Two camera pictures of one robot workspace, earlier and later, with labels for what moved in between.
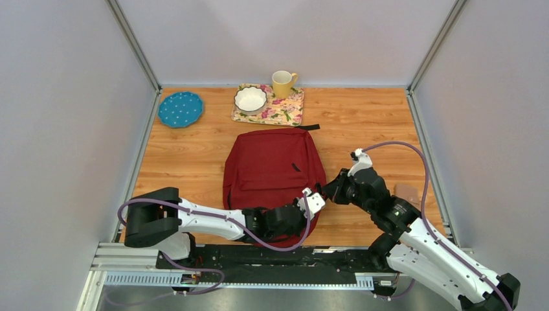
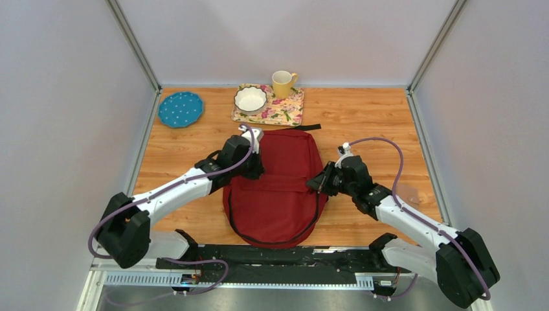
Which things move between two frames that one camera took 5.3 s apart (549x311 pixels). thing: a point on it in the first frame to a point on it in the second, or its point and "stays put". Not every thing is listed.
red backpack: (270, 168) stays put
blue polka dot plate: (180, 109) stays put
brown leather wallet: (408, 193) stays put
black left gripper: (298, 232) to (257, 169)
